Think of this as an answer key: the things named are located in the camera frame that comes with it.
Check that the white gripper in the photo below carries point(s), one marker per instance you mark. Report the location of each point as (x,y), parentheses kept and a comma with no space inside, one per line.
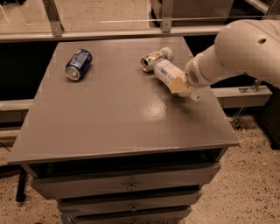
(192,74)

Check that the clear blue-label plastic bottle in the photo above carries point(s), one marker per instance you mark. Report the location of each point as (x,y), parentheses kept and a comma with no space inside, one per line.
(166,72)

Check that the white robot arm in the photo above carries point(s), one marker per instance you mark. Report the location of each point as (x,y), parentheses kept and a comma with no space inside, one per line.
(250,47)

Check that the white green 7up can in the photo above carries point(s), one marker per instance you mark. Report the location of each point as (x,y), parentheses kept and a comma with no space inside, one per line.
(148,61)

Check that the blue soda can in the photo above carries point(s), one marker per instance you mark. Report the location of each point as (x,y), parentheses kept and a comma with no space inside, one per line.
(77,66)

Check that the grey drawer cabinet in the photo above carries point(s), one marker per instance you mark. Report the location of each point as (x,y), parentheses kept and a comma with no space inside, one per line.
(117,118)

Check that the top grey drawer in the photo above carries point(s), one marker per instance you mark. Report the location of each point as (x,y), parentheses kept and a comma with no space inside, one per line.
(159,178)

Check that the grey drawer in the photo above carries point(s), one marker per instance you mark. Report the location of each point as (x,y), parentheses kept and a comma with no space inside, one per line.
(159,178)
(130,203)
(141,216)

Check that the middle grey drawer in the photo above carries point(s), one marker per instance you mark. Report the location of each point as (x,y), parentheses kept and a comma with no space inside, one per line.
(130,203)

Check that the bottom grey drawer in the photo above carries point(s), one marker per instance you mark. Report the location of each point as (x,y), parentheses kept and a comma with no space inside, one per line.
(141,216)

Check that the black table leg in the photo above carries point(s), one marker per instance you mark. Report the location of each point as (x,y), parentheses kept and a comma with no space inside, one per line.
(20,195)

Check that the metal guard rail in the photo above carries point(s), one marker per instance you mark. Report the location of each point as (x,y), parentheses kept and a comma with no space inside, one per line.
(69,20)

